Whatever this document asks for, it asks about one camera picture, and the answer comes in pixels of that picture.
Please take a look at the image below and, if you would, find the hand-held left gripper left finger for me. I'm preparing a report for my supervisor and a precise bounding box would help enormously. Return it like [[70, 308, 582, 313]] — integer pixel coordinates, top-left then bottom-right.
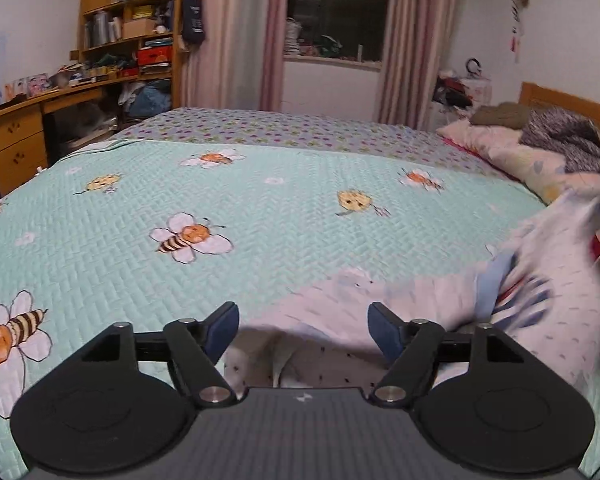
[[80, 301, 241, 407]]

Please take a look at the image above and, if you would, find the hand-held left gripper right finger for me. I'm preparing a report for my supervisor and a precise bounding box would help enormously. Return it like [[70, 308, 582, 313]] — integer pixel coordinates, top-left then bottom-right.
[[367, 301, 527, 407]]

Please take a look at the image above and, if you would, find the white printed sweatshirt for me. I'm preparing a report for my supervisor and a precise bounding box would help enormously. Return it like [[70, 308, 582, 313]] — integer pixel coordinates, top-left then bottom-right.
[[222, 187, 600, 397]]

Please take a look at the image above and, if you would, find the bee print quilted bedspread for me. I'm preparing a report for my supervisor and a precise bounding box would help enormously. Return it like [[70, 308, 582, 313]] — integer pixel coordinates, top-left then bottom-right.
[[0, 106, 600, 480]]

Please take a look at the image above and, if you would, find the floral pillow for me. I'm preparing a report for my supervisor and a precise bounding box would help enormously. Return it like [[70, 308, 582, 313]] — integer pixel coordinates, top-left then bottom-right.
[[436, 119, 577, 204]]

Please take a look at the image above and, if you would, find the olive cloth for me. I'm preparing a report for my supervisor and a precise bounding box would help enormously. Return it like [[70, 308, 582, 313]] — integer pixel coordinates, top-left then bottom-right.
[[469, 102, 534, 129]]

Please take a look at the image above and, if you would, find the cluttered white nightstand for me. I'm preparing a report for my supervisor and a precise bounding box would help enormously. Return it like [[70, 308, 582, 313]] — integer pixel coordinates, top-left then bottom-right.
[[432, 57, 494, 111]]

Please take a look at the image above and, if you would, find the dark patterned garment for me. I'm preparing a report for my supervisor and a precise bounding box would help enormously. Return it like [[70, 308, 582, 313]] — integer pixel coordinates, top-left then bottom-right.
[[519, 108, 600, 174]]

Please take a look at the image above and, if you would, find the wooden desk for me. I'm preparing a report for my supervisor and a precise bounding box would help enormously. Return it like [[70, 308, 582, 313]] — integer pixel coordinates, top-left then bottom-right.
[[0, 77, 174, 197]]

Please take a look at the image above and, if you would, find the wooden headboard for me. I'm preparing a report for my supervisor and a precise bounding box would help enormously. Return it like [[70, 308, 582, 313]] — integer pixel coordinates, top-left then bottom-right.
[[518, 81, 600, 152]]

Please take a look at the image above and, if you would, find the dark blue tote bag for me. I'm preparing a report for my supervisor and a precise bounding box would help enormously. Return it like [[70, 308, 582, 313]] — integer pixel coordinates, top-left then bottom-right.
[[181, 0, 206, 49]]

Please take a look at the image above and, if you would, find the wooden bookshelf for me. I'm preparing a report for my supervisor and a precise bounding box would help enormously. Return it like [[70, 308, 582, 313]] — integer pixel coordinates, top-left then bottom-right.
[[77, 0, 197, 112]]

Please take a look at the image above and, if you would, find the dark window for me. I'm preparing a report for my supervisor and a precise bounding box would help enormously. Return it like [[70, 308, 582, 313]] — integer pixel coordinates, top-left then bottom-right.
[[284, 0, 394, 64]]

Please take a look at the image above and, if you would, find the hanging wall ornament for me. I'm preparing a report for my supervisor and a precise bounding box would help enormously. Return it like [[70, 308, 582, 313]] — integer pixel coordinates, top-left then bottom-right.
[[504, 0, 529, 64]]

